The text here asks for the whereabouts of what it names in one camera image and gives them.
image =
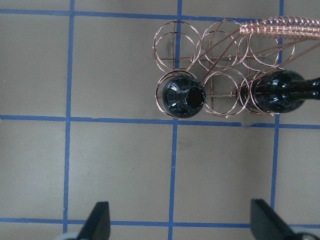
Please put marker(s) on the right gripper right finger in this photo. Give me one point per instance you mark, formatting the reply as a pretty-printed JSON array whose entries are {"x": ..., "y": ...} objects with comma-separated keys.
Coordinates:
[{"x": 265, "y": 223}]

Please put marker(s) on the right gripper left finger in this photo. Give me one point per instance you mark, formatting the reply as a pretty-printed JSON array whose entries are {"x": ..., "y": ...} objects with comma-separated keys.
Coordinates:
[{"x": 98, "y": 224}]

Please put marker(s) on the copper wire bottle basket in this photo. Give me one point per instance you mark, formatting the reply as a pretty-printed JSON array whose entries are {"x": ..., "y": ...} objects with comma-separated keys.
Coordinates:
[{"x": 229, "y": 56}]

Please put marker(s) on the dark wine bottle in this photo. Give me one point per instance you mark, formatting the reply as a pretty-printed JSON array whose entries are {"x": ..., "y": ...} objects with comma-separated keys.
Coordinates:
[
  {"x": 183, "y": 96},
  {"x": 284, "y": 91}
]

